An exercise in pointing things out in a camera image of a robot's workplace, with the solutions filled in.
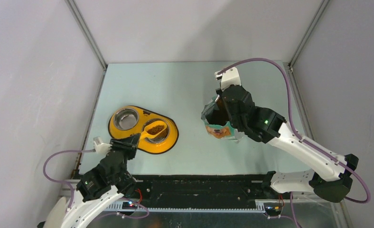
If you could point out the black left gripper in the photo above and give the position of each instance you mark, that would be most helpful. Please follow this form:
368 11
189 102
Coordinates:
129 144

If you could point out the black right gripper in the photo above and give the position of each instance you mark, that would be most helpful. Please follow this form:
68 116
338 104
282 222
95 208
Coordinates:
219 91

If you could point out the green white pet food bag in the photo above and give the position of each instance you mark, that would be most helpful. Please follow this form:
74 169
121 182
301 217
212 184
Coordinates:
216 121

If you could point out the yellow plastic scoop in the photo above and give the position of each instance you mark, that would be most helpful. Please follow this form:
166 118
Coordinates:
144 134

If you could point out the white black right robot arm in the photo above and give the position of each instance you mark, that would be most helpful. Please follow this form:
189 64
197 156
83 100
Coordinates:
328 176

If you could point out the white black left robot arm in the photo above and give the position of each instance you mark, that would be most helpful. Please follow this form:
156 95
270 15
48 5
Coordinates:
98 188

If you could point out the yellow double pet bowl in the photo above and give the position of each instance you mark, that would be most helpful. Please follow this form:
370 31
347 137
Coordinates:
130 120

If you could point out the brown pet food kibble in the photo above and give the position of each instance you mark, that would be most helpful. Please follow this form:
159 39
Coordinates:
158 132

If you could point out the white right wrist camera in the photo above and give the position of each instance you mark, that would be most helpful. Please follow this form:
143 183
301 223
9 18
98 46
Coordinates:
228 78

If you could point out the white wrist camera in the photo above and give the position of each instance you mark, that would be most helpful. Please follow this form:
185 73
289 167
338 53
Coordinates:
100 147
228 78

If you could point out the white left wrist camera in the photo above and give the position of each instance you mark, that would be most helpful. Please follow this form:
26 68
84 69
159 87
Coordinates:
100 147

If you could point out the aluminium frame rail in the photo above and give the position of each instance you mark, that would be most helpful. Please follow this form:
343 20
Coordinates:
190 207

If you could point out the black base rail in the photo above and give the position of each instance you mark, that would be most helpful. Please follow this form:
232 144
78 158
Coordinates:
199 190

